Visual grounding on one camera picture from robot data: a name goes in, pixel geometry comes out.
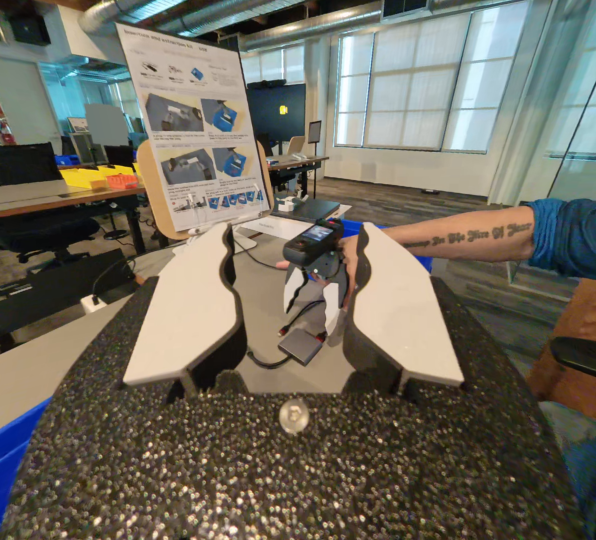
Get black air vent grille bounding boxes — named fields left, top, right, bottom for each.
left=381, top=0, right=434, bottom=21

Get black red usb cable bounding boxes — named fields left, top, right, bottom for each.
left=278, top=299, right=327, bottom=344

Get black wall speaker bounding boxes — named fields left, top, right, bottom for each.
left=9, top=13, right=52, bottom=46

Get grey usb hub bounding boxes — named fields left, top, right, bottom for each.
left=278, top=330, right=326, bottom=367

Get large window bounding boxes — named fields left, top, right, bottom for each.
left=333, top=0, right=534, bottom=154

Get black adapter cable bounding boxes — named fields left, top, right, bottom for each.
left=91, top=255, right=137, bottom=305

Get black television screen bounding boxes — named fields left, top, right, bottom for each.
left=246, top=80, right=308, bottom=144

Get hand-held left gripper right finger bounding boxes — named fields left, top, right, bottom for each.
left=342, top=222, right=466, bottom=388

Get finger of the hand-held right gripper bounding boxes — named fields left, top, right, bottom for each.
left=323, top=269, right=351, bottom=337
left=283, top=265, right=310, bottom=316

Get black computer monitor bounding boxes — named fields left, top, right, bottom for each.
left=0, top=142, right=63, bottom=187

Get yellow plastic bin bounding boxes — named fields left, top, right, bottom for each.
left=59, top=167, right=110, bottom=189
left=95, top=163, right=138, bottom=178

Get blue plastic bin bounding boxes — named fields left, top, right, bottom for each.
left=344, top=219, right=435, bottom=274
left=0, top=397, right=53, bottom=515

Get printed instruction poster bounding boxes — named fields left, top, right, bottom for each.
left=115, top=22, right=272, bottom=233

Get thin black cable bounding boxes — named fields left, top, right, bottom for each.
left=234, top=237, right=290, bottom=270

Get white cardboard box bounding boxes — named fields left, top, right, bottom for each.
left=254, top=205, right=353, bottom=241

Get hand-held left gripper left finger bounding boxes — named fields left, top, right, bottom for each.
left=121, top=222, right=247, bottom=389

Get white monitor stand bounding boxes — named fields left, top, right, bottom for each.
left=171, top=221, right=261, bottom=256

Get black framed sign stand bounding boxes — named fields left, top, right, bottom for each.
left=307, top=119, right=323, bottom=198

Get person's right hand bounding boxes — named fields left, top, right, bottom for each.
left=336, top=233, right=361, bottom=310

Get white charger set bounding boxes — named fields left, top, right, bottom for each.
left=275, top=192, right=309, bottom=213

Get black flat panel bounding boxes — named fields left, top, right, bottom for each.
left=0, top=248, right=138, bottom=338

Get wooden top office desk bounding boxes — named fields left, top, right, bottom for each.
left=0, top=179, right=150, bottom=254
left=265, top=155, right=330, bottom=198

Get white power adapter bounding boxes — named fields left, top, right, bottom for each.
left=80, top=293, right=111, bottom=315

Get person's right forearm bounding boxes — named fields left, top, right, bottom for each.
left=382, top=205, right=536, bottom=266

